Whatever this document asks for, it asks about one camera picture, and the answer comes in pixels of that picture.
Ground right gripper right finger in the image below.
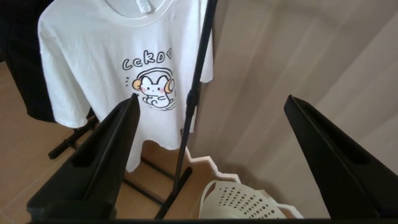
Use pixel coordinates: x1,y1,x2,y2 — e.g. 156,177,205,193
283,95,398,220

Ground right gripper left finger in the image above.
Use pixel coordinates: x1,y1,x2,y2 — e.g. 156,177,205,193
26,92,142,220

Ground white printed T-shirt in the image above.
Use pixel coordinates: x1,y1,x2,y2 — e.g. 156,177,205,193
37,0,215,174

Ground black shorts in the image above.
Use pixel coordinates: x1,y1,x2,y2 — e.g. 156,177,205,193
0,0,97,124

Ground white laundry basket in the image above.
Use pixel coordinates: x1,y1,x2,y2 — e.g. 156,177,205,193
198,179,305,220

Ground black clothes rack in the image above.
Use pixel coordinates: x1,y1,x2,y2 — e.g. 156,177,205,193
48,0,219,220

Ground beige curtain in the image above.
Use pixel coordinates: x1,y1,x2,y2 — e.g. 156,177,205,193
186,0,398,220

